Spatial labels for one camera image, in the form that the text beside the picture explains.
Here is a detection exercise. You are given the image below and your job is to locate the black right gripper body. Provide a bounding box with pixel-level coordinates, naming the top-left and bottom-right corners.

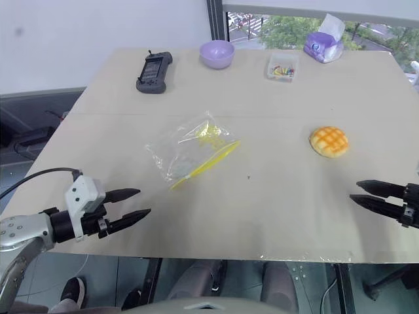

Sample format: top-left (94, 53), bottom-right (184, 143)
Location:
top-left (397, 183), bottom-right (419, 230)

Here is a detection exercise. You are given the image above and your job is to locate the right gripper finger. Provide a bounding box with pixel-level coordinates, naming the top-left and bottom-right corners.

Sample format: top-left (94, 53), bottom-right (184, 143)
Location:
top-left (355, 179), bottom-right (407, 199)
top-left (349, 194), bottom-right (405, 224)

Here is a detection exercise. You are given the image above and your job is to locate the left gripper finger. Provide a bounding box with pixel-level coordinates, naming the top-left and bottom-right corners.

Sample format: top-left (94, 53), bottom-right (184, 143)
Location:
top-left (103, 188), bottom-right (141, 204)
top-left (107, 208), bottom-right (152, 235)

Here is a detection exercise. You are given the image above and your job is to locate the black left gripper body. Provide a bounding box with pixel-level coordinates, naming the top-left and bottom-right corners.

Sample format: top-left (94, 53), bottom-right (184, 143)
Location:
top-left (80, 203), bottom-right (111, 239)

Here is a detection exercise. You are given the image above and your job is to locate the round golden pineapple bun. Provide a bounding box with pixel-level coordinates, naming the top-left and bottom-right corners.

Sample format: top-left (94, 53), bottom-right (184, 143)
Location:
top-left (308, 126), bottom-right (349, 159)

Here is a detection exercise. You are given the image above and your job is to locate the clear yellow-zipper plastic bag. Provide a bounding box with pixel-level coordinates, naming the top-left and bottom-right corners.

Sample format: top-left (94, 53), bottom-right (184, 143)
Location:
top-left (145, 110), bottom-right (242, 192)

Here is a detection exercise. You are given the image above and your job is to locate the black table leg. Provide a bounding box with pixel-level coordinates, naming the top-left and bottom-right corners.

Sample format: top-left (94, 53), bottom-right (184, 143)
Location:
top-left (333, 263), bottom-right (357, 314)
top-left (143, 257), bottom-right (164, 302)

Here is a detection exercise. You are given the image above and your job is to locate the black shoe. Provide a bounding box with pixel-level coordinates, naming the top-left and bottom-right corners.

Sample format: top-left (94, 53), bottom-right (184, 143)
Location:
top-left (121, 289), bottom-right (143, 311)
top-left (60, 277), bottom-right (86, 310)

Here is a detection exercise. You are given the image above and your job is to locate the black stand base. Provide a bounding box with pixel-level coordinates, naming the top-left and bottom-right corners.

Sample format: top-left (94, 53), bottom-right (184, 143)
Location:
top-left (364, 264), bottom-right (419, 301)

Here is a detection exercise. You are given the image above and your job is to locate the black power strip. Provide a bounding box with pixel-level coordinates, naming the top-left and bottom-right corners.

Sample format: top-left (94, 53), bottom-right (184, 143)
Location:
top-left (12, 126), bottom-right (55, 154)

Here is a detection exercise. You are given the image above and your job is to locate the grey robot torso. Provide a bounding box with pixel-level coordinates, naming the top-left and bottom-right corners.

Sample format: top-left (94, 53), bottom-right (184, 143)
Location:
top-left (126, 296), bottom-right (285, 314)

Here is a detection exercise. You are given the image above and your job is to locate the white plastic object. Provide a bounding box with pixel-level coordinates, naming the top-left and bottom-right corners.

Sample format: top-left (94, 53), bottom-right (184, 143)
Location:
top-left (405, 60), bottom-right (419, 88)

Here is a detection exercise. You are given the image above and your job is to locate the black handheld controller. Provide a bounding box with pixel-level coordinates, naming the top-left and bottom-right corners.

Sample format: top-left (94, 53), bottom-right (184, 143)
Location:
top-left (136, 49), bottom-right (174, 95)

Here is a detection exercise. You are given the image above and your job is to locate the small colourful pieces pile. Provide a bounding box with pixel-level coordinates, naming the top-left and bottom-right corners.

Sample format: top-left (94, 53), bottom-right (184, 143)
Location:
top-left (270, 65), bottom-right (296, 79)

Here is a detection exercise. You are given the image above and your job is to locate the purple tissue pack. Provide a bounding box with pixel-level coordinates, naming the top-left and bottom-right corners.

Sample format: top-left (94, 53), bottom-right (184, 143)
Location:
top-left (302, 12), bottom-right (346, 64)

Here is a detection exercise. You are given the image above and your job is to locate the clear plastic box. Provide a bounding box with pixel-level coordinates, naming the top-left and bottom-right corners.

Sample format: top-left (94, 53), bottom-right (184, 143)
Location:
top-left (264, 52), bottom-right (299, 84)

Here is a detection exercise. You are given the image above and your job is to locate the purple plastic bowl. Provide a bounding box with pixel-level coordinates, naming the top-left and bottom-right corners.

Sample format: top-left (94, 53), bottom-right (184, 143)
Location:
top-left (199, 40), bottom-right (236, 70)

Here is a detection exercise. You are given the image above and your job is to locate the white roller blind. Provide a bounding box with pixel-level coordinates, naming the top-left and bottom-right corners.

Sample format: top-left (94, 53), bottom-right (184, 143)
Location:
top-left (223, 0), bottom-right (419, 24)

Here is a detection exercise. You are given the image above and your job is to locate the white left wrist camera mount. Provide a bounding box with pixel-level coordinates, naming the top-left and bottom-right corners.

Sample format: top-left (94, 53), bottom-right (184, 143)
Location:
top-left (64, 175), bottom-right (107, 242)

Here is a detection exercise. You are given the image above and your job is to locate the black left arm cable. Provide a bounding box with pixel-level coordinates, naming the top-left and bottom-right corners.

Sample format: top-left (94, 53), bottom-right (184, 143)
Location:
top-left (0, 167), bottom-right (82, 200)

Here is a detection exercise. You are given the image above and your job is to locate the white floor cable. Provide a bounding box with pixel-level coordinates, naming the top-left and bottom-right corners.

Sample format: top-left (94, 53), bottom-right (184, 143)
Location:
top-left (320, 277), bottom-right (340, 314)

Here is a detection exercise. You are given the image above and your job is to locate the dark window frame post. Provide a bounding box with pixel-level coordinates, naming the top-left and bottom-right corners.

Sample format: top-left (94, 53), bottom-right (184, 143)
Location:
top-left (206, 0), bottom-right (230, 43)

